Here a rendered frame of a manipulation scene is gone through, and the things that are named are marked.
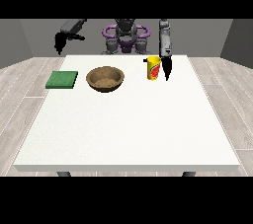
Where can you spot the grey robot trunk purple rings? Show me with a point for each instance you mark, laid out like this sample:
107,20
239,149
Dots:
125,38

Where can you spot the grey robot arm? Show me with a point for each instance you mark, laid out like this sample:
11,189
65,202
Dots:
164,38
73,25

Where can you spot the green square pad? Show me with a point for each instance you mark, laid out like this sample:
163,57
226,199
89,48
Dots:
62,79

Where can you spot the dark table leg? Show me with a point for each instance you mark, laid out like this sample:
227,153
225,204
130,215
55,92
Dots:
189,174
64,174

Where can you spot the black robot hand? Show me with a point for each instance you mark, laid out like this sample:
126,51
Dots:
60,41
166,66

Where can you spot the brown wooden bowl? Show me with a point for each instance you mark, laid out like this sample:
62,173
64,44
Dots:
105,78

